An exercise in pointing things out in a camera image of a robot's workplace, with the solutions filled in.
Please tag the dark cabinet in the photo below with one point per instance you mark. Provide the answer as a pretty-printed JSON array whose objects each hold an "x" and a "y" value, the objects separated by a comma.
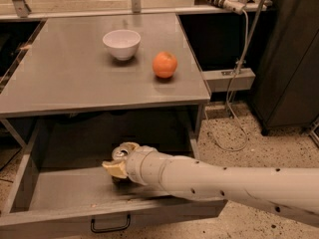
[{"x": 286, "y": 88}]

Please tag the grey cabinet counter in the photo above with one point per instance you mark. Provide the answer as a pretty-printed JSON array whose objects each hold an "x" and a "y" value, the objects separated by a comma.
[{"x": 68, "y": 69}]

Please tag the crushed orange soda can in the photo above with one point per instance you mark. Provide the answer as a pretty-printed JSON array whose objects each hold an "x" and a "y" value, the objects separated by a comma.
[{"x": 119, "y": 154}]

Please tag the black drawer handle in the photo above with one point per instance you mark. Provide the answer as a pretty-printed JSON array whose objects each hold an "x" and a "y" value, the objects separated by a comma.
[{"x": 108, "y": 225}]

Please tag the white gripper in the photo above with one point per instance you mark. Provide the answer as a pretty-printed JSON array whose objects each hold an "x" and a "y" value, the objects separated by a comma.
[{"x": 137, "y": 164}]

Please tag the metal rail frame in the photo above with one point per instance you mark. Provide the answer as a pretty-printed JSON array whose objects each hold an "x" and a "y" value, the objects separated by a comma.
[{"x": 133, "y": 4}]

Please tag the orange fruit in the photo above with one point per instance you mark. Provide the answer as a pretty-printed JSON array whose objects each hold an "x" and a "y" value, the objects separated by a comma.
[{"x": 164, "y": 65}]

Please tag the white ceramic bowl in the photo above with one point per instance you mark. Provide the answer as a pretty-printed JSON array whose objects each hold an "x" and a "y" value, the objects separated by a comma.
[{"x": 122, "y": 44}]

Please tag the grey open drawer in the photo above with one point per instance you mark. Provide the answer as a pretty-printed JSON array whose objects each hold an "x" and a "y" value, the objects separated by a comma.
[{"x": 61, "y": 185}]

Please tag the grey side shelf bracket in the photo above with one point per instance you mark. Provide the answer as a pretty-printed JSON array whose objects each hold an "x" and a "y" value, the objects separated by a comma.
[{"x": 226, "y": 80}]

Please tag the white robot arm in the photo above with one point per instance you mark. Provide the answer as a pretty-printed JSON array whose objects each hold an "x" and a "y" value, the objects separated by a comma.
[{"x": 292, "y": 193}]

